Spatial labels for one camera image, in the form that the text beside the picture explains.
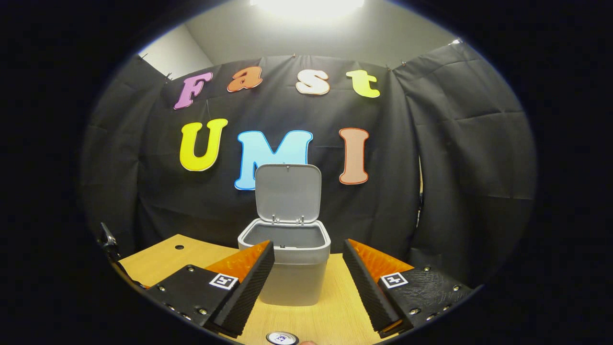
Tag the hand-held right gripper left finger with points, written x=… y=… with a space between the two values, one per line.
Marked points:
x=249 y=287

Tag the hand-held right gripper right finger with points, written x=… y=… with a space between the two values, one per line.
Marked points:
x=366 y=292

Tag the silver pop can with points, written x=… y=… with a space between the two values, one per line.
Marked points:
x=282 y=339

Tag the white desktop garbage bin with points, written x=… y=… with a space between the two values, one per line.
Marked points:
x=287 y=191

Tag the wooden desktop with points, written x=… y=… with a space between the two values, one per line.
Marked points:
x=163 y=261

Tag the black backdrop cloth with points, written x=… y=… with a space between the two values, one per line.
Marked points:
x=143 y=191

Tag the long ceiling light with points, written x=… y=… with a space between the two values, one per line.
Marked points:
x=306 y=5

